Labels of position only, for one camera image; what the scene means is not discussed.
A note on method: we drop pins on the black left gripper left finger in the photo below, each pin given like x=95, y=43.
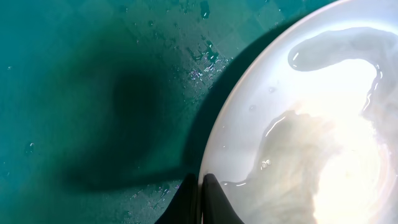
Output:
x=183, y=207

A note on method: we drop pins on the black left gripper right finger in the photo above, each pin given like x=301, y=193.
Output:
x=215, y=206

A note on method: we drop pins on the light blue plate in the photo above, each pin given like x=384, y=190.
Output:
x=309, y=132

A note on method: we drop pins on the teal plastic tray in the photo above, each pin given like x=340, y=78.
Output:
x=107, y=105

